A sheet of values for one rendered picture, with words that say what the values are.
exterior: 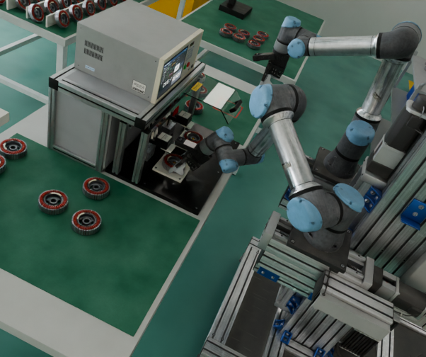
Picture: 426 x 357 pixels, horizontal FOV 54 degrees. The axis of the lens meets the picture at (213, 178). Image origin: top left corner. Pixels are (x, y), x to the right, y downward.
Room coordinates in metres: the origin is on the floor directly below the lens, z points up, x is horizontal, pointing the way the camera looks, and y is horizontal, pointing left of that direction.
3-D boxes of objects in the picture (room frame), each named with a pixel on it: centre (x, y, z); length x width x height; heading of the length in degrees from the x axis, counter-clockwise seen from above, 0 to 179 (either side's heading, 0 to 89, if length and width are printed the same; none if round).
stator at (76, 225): (1.05, 0.40, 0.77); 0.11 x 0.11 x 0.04
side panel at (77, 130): (1.39, 0.62, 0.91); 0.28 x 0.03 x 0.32; 83
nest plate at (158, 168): (1.54, 0.20, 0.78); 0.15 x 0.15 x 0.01; 83
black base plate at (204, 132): (1.66, 0.20, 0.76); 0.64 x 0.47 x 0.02; 173
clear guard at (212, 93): (1.85, 0.17, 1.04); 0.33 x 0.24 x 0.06; 83
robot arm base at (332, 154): (1.65, -0.53, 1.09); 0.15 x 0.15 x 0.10
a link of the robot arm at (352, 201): (1.15, -0.45, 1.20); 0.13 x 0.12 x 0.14; 131
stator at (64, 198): (1.08, 0.56, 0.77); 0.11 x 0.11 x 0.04
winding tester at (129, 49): (1.71, 0.50, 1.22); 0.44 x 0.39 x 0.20; 173
